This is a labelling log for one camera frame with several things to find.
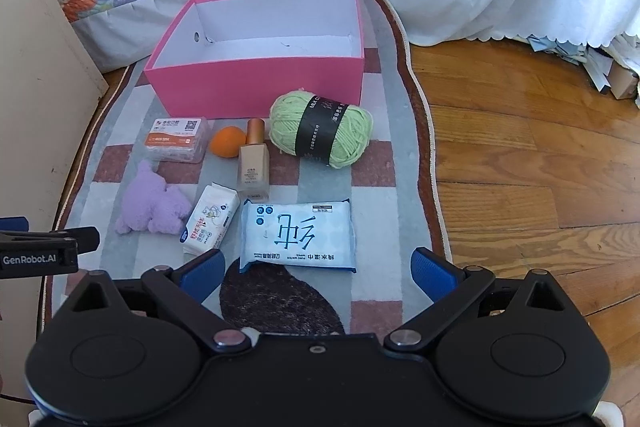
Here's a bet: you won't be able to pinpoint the white tissue pack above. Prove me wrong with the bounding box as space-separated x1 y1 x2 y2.
180 183 240 256

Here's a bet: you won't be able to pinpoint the purple plush toy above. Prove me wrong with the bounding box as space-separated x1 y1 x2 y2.
115 160 192 235

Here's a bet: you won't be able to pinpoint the blue wet wipes pack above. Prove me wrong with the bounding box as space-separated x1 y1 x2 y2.
240 199 357 272

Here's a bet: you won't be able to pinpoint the foundation bottle gold cap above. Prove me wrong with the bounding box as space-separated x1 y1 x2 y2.
238 118 270 202

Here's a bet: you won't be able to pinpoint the clear cotton swab box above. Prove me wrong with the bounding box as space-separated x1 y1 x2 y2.
144 118 209 164

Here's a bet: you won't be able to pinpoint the orange makeup sponge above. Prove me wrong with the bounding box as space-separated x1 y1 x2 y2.
208 126 246 158

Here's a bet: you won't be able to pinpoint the green yarn ball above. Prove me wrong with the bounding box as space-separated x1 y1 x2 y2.
269 90 373 169

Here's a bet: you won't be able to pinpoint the checkered floor rug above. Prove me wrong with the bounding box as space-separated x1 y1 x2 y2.
58 0 450 336

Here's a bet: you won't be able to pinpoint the pink cardboard box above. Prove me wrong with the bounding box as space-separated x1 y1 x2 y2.
144 0 364 119

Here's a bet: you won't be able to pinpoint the papers under bed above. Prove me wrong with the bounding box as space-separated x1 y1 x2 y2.
522 35 639 105

